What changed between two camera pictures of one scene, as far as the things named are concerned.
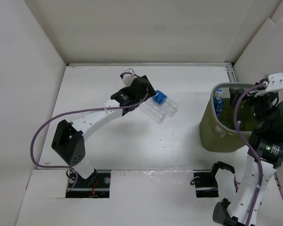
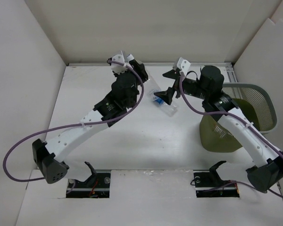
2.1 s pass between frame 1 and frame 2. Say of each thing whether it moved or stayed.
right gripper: moved
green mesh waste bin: stayed
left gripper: moved
